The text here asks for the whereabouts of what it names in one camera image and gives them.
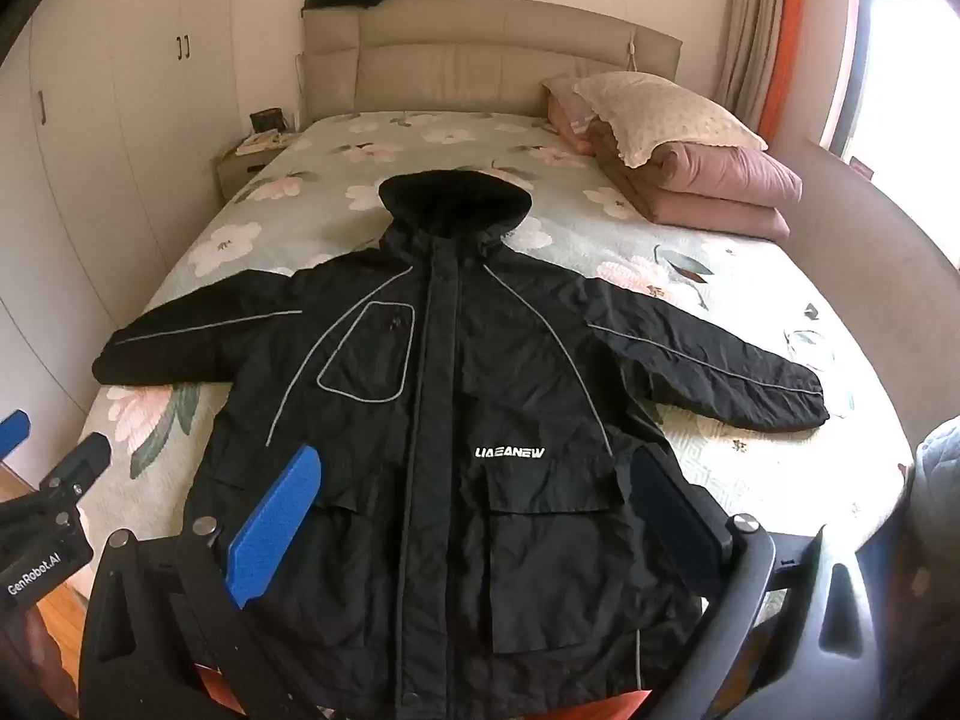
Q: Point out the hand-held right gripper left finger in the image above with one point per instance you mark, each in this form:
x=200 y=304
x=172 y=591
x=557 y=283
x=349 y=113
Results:
x=276 y=525

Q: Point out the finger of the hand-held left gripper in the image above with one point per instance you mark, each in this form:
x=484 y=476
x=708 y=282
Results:
x=81 y=461
x=13 y=431

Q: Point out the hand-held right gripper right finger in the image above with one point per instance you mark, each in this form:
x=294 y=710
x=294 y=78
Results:
x=675 y=514

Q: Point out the black hooded jacket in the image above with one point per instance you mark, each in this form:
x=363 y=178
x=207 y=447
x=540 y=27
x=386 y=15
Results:
x=480 y=390

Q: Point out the grey cloth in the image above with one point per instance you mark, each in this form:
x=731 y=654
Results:
x=939 y=472

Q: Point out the white wardrobe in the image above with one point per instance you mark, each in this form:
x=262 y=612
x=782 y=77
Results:
x=112 y=127

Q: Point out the beige nightstand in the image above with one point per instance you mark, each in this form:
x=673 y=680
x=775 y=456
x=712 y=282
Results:
x=240 y=169

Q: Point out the pink folded quilt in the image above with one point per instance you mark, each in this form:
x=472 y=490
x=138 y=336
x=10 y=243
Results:
x=712 y=180

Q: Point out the floral green bedspread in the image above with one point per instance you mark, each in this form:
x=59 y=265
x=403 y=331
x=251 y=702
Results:
x=315 y=187

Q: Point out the books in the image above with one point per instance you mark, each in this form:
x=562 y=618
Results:
x=262 y=141

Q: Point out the cream floral pillow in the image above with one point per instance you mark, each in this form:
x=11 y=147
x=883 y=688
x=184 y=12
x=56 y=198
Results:
x=667 y=116

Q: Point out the pink pillow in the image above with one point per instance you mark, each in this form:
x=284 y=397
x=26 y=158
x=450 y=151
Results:
x=566 y=109

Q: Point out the orange curtain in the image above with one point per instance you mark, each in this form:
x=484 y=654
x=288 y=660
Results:
x=795 y=37

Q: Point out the beige padded headboard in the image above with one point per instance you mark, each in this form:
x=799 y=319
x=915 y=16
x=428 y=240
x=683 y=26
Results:
x=480 y=60

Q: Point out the window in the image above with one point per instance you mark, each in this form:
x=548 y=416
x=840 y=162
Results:
x=877 y=60

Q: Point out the beige striped curtain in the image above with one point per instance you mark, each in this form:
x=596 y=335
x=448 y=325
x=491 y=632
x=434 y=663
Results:
x=750 y=7

